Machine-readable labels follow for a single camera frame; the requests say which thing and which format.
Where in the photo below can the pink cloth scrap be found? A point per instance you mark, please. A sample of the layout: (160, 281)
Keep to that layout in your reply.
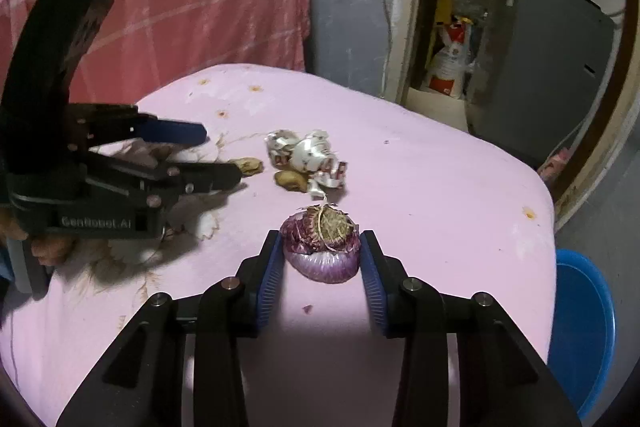
(556, 164)

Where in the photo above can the ginger piece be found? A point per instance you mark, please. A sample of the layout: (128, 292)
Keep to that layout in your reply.
(250, 166)
(290, 181)

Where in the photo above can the light pink table sheet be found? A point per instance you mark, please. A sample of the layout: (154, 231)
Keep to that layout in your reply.
(425, 207)

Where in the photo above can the wooden door frame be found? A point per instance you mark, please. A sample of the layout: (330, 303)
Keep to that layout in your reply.
(400, 32)

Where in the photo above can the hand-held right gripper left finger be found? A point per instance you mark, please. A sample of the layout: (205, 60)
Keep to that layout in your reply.
(270, 287)

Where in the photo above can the white and red sack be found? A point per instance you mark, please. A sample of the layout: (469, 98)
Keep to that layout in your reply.
(450, 62)

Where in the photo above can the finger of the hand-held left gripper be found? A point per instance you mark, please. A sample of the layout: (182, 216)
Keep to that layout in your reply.
(215, 177)
(180, 133)

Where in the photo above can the crumpled white wrapper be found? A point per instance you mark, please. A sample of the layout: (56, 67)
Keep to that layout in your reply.
(307, 157)

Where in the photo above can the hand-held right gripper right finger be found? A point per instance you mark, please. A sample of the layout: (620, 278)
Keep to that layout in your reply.
(372, 287)

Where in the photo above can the person's left hand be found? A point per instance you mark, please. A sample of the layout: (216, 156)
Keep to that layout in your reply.
(52, 251)

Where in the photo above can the cut red onion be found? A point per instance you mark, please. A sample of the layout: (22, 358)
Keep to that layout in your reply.
(322, 257)

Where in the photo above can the blue plastic basin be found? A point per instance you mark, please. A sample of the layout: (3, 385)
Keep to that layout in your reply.
(585, 327)

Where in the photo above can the grey refrigerator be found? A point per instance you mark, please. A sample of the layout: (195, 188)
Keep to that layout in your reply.
(540, 67)

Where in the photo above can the yellow bag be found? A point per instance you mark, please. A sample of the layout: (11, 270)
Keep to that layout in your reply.
(445, 2)

